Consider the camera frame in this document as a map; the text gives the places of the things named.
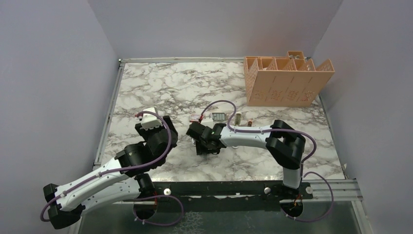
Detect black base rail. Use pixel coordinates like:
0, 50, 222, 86
122, 180, 314, 214

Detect aluminium table frame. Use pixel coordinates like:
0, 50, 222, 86
94, 58, 372, 234

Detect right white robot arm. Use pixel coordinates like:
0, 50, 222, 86
186, 120, 306, 198

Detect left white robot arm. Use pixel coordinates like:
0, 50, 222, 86
40, 111, 178, 230

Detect orange desk organizer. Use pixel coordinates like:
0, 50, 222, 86
244, 51, 335, 107

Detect red white staple box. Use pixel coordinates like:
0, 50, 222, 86
189, 115, 202, 123

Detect grey teal staple box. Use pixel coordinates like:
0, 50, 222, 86
210, 112, 226, 121

